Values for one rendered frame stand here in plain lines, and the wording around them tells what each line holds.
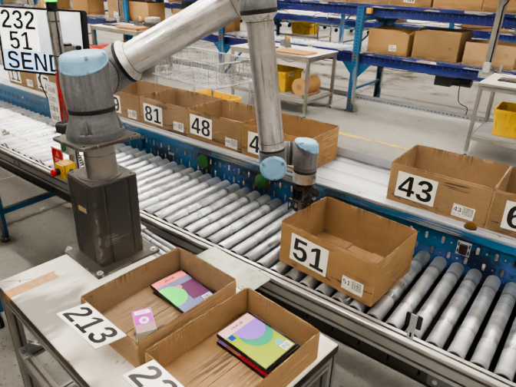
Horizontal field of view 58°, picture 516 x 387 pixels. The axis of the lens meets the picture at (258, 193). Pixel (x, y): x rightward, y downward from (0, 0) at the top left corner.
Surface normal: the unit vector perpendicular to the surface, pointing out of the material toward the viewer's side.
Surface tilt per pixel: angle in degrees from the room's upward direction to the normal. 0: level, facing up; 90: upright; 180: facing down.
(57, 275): 0
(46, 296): 0
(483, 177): 89
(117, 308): 0
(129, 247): 90
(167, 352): 89
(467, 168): 89
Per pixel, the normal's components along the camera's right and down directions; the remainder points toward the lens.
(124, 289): 0.75, 0.29
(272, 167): -0.04, 0.47
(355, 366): 0.03, -0.90
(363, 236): -0.67, 0.29
